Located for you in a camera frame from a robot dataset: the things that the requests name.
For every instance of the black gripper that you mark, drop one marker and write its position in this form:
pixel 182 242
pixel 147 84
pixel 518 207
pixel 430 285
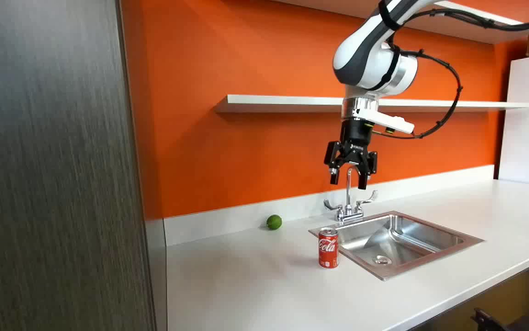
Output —
pixel 351 147

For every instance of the red soda can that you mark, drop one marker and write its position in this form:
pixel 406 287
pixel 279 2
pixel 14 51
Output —
pixel 327 248

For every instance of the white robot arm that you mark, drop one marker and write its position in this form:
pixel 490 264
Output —
pixel 371 68

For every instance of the stainless steel sink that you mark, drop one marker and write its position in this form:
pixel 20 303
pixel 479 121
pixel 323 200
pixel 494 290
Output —
pixel 393 242

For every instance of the chrome faucet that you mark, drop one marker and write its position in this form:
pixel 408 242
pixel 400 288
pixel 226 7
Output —
pixel 351 209

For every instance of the green lime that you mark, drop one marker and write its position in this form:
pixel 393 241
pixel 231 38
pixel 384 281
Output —
pixel 273 222

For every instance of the dark wood cabinet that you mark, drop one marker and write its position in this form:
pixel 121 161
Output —
pixel 71 239

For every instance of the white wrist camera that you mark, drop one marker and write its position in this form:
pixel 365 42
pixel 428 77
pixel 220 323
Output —
pixel 389 121

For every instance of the white wall shelf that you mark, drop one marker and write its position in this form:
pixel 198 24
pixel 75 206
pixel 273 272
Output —
pixel 250 103

